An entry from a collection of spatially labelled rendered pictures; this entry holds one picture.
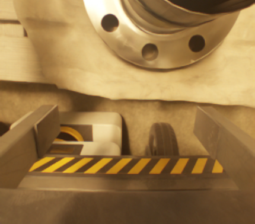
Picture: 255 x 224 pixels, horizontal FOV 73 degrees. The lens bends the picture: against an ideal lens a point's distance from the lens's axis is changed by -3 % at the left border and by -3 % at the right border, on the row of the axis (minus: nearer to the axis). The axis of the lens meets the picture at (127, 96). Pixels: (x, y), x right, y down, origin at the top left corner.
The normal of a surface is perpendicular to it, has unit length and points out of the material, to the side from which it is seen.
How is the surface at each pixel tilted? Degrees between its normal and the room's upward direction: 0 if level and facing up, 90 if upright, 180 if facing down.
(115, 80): 72
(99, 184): 0
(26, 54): 0
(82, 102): 0
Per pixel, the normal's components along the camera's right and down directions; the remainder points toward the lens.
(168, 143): 0.02, -0.58
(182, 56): 0.01, 0.29
